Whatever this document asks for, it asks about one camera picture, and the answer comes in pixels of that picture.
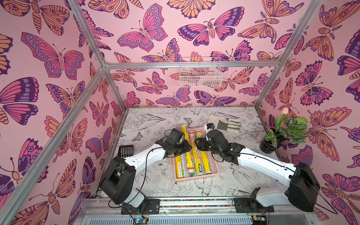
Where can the yellow red wrap roll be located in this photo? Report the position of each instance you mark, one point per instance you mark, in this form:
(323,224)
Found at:
(189,160)
(179,167)

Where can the yellow wrap box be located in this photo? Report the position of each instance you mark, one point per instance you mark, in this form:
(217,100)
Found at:
(204,157)

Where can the pink plastic basket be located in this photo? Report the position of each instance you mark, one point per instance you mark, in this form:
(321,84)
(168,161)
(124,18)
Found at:
(213,164)

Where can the potted green plant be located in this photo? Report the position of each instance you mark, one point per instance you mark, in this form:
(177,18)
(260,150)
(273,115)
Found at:
(287,129)

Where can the clear green wrap roll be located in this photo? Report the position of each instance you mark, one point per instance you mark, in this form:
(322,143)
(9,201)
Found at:
(184,166)

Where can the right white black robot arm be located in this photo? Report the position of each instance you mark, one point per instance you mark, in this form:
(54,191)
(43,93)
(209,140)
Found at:
(300,187)

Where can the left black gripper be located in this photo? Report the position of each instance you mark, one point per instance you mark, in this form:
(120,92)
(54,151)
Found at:
(185,144)

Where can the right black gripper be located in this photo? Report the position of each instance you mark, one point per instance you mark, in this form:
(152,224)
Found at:
(204,144)

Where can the black slotted scoop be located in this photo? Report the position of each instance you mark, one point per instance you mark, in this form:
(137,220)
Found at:
(125,151)

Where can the folded beige striped cloth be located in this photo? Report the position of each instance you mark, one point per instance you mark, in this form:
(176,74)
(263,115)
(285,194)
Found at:
(223,124)

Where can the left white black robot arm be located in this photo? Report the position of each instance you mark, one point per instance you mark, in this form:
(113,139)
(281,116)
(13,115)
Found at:
(117,182)

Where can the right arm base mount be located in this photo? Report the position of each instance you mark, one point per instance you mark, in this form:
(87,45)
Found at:
(249,205)

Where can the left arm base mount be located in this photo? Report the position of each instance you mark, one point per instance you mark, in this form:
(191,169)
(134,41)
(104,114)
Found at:
(140,206)

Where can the aluminium front rail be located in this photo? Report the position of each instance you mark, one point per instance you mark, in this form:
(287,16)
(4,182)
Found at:
(226,210)

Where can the white wire wall basket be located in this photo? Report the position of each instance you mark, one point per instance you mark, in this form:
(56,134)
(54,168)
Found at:
(200,74)

